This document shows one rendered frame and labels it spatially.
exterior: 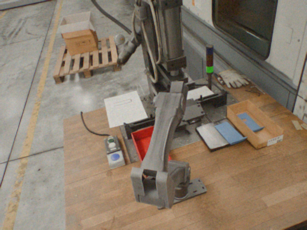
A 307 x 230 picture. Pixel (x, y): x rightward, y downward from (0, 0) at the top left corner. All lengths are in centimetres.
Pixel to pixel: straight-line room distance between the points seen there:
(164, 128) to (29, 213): 190
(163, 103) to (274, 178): 58
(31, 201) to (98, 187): 144
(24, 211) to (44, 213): 19
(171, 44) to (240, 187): 62
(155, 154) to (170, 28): 55
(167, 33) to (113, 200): 68
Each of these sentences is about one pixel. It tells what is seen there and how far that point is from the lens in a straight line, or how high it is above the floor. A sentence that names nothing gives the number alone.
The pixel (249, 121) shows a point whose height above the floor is 91.
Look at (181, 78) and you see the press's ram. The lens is 110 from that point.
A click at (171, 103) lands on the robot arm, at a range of 69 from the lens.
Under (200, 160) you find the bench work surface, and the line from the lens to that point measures 111.
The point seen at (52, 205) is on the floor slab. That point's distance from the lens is 236.
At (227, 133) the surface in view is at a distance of 120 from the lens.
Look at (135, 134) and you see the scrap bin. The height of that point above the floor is 94.
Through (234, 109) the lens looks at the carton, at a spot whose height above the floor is 94.
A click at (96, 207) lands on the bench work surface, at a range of 105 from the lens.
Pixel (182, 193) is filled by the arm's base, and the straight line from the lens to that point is 96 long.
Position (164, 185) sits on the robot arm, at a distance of 60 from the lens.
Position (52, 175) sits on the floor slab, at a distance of 258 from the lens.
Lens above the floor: 174
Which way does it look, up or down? 38 degrees down
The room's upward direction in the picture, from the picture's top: 10 degrees counter-clockwise
